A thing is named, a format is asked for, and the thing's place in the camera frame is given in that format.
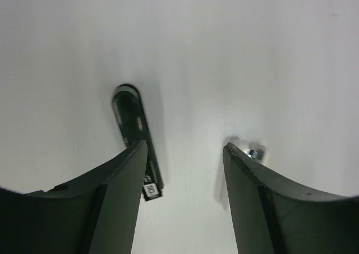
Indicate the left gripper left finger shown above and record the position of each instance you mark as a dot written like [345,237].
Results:
[93,213]

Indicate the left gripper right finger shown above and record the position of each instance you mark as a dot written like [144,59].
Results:
[273,214]

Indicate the black stapler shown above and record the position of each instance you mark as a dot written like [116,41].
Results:
[133,125]

